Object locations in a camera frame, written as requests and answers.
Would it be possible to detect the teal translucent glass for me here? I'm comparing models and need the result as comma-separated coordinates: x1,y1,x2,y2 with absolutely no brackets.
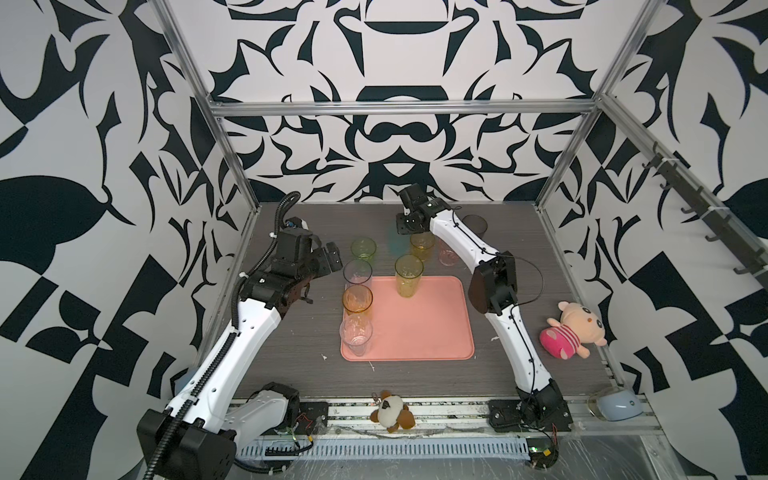
387,229,411,258

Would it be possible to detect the dark grey glass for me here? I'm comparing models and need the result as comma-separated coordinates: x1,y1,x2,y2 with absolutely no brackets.
462,214,488,239

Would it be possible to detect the blue translucent glass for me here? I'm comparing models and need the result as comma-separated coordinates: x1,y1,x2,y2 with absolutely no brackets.
342,258,373,288

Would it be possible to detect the tall green glass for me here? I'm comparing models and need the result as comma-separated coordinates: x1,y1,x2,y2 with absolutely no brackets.
394,254,424,298

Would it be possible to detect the short green glass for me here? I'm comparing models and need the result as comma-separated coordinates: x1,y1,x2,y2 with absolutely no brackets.
350,237,378,264

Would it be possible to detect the orange translucent glass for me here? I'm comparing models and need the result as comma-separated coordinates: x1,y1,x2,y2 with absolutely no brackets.
342,285,373,321

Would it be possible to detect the clear glass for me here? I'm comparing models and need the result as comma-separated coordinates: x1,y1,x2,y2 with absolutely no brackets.
339,316,373,357

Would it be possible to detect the pink rectangular tray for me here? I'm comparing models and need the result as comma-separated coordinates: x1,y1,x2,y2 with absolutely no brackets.
340,276,475,362

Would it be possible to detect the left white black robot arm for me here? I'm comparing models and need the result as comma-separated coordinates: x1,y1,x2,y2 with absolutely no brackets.
137,217,342,479

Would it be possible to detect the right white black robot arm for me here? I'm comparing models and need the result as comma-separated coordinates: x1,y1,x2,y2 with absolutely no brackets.
396,184,572,432

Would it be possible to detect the yellow glass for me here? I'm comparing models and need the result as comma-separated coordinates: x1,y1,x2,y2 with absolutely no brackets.
410,232,436,263

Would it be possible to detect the pink glass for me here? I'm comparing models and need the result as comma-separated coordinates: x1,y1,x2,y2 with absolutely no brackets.
438,242,460,267

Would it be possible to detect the brown white plush toy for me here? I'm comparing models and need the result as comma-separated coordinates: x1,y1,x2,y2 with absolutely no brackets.
369,390,416,433

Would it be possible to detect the pink pig plush toy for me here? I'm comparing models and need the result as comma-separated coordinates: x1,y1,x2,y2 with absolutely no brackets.
539,301,607,360

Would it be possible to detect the green lit circuit board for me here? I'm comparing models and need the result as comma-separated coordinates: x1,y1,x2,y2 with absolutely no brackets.
526,437,559,470

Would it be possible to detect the light blue computer mouse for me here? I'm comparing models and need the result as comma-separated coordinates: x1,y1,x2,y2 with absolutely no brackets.
587,388,643,422

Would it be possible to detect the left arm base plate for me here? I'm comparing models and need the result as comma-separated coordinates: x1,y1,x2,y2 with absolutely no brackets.
284,401,330,436

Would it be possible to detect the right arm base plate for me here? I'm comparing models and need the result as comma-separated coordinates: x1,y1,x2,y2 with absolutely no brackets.
487,399,573,433

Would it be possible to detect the white cable duct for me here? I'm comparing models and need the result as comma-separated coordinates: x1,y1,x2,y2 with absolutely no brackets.
238,437,530,461

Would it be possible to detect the black hook rail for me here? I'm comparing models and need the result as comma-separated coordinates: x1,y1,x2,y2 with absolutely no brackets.
643,141,767,289

